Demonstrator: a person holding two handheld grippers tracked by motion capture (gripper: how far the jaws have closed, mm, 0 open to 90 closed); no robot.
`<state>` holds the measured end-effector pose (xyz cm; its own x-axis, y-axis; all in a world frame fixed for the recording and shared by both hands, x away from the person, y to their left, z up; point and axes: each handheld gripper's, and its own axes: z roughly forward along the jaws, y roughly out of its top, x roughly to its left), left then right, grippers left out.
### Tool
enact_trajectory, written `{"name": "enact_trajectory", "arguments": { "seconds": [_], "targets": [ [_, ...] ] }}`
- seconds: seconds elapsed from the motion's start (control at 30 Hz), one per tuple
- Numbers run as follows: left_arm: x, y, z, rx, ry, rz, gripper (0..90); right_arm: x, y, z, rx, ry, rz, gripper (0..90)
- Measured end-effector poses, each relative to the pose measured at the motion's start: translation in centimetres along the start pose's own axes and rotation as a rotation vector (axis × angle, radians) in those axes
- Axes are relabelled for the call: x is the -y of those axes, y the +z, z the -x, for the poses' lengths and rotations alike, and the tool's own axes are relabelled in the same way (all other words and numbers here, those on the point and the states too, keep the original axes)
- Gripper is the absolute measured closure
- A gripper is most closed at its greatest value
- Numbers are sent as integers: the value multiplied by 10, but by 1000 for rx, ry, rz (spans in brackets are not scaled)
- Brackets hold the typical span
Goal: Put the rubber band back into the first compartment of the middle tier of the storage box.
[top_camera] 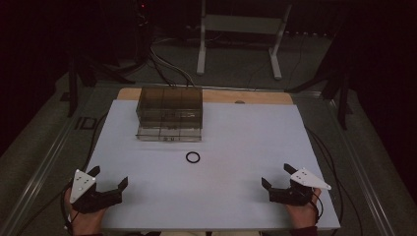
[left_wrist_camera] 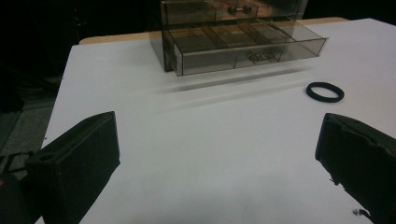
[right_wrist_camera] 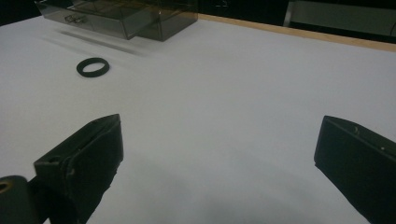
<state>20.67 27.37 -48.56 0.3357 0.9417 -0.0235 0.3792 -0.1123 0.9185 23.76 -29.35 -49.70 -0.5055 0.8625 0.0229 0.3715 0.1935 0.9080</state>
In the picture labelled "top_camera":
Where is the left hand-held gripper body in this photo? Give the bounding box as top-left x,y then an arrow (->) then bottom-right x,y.
69,168 -> 123,214

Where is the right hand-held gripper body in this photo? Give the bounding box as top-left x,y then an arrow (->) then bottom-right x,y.
268,167 -> 332,207

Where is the black rubber ring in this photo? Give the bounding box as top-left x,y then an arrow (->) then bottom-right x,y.
185,150 -> 202,164

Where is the clear plastic drawer organizer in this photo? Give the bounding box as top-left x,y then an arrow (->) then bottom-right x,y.
135,86 -> 204,143

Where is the person's right hand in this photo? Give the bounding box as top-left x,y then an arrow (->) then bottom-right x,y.
284,187 -> 323,230

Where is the person's left hand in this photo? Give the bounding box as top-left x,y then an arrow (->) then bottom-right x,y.
63,188 -> 106,236

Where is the white table mat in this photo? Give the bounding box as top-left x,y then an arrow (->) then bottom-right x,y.
86,99 -> 341,231

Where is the black tripod stand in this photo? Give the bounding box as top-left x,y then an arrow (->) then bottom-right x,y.
66,52 -> 136,118
284,63 -> 354,131

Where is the dark device with red light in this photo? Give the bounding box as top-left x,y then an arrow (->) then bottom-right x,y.
132,0 -> 154,65

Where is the white metal stand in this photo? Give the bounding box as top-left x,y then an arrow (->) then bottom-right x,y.
196,0 -> 293,81

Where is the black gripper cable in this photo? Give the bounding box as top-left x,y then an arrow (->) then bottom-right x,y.
14,112 -> 110,236
304,127 -> 364,236

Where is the aluminium floor rail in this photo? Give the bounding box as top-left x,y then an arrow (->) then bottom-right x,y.
326,97 -> 396,236
0,86 -> 99,236

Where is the bundle of floor cables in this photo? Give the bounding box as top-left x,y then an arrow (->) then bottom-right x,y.
148,38 -> 197,89

